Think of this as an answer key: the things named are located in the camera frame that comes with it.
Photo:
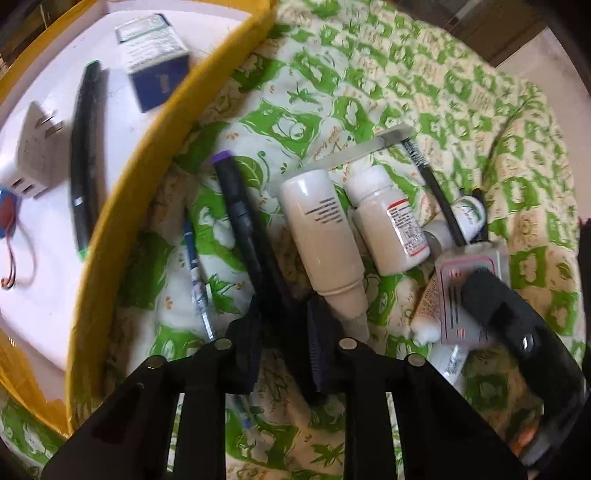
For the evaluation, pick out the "white pill bottle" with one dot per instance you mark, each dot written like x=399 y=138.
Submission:
x=388 y=226

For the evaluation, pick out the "yellow cardboard box tray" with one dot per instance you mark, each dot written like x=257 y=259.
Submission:
x=51 y=286

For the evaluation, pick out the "metal nail file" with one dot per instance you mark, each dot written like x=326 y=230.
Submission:
x=364 y=147

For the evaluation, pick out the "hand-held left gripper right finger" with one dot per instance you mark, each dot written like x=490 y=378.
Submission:
x=323 y=350

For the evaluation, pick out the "white tube green print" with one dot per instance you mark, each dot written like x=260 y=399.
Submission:
x=450 y=362

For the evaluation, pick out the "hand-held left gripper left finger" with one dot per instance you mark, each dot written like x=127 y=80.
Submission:
x=244 y=355

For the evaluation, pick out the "dark blue carton box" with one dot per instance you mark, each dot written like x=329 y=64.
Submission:
x=157 y=83

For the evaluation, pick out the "blue pen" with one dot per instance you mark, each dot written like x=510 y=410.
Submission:
x=196 y=272

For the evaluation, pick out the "white charger plug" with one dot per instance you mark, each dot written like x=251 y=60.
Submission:
x=32 y=157

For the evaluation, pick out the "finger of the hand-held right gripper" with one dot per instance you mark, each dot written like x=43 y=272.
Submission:
x=503 y=309

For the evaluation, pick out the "long black pen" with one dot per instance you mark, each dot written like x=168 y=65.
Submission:
x=85 y=161

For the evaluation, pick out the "small white bottle green label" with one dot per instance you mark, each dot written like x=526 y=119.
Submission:
x=468 y=214

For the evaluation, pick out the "purple capped black pen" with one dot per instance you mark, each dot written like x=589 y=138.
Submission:
x=240 y=217

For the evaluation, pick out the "blue battery pack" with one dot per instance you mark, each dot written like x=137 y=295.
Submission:
x=7 y=212

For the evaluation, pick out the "pink grey small box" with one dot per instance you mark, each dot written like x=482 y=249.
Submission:
x=455 y=286

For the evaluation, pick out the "green printed blanket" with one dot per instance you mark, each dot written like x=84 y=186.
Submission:
x=351 y=69

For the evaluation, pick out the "white spray bottle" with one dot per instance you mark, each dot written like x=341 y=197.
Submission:
x=318 y=240

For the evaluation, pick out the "thin black pencil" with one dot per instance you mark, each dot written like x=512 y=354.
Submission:
x=434 y=194

